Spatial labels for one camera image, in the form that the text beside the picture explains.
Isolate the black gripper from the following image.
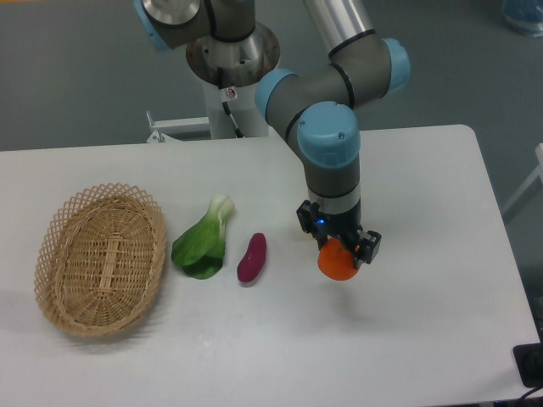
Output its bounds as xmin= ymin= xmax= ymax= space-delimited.
xmin=296 ymin=200 xmax=381 ymax=270

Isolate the orange fruit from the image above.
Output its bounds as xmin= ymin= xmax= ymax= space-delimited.
xmin=317 ymin=237 xmax=358 ymax=281

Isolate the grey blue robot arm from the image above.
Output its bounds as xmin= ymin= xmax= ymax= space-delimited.
xmin=134 ymin=1 xmax=411 ymax=268

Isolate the purple sweet potato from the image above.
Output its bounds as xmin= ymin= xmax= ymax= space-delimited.
xmin=237 ymin=232 xmax=267 ymax=284

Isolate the green bok choy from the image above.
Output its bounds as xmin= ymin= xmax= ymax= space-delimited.
xmin=171 ymin=194 xmax=235 ymax=280

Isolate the black device at table edge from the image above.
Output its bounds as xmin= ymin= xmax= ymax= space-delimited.
xmin=512 ymin=343 xmax=542 ymax=387

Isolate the woven wicker basket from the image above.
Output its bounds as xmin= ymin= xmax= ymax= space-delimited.
xmin=34 ymin=183 xmax=166 ymax=337

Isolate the blue bag in background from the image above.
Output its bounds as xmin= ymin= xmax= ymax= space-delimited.
xmin=501 ymin=0 xmax=542 ymax=37

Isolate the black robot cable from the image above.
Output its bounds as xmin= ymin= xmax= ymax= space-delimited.
xmin=216 ymin=67 xmax=246 ymax=139

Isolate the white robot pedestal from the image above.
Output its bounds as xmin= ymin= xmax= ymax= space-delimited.
xmin=147 ymin=23 xmax=280 ymax=142

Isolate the white frame at right edge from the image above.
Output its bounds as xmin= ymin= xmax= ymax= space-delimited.
xmin=501 ymin=143 xmax=542 ymax=225

